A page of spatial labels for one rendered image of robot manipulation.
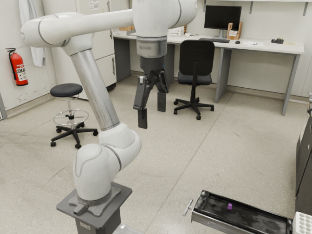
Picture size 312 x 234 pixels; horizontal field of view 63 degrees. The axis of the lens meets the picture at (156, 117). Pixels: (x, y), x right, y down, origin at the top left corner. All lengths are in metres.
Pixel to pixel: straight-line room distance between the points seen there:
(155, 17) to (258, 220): 0.81
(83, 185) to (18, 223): 1.24
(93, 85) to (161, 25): 0.57
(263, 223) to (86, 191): 0.72
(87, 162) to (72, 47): 0.50
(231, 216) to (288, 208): 1.38
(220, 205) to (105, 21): 0.82
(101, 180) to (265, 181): 1.79
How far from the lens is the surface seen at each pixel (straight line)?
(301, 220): 1.09
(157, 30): 0.72
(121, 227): 0.99
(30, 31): 1.11
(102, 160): 1.10
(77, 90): 2.81
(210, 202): 1.11
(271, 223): 1.11
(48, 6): 4.16
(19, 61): 3.81
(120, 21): 0.93
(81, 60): 1.20
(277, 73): 4.43
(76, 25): 0.96
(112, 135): 1.20
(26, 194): 2.54
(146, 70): 0.75
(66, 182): 2.53
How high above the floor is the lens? 1.58
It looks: 27 degrees down
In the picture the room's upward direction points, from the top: straight up
